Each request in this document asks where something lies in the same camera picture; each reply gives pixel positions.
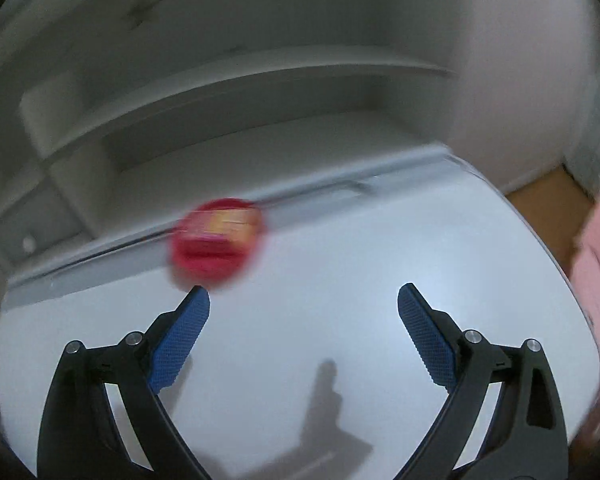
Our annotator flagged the white shelf unit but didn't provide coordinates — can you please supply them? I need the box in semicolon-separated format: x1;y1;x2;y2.
0;0;458;286

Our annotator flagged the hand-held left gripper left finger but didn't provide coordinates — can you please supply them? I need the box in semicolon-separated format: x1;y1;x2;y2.
37;285;212;480

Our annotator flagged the white desk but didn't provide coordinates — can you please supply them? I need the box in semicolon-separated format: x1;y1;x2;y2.
0;142;600;480

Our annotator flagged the red round snack packet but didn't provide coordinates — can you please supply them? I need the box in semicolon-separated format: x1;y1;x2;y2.
169;197;266;290

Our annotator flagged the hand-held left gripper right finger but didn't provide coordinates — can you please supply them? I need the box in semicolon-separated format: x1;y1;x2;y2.
397;282;568;480

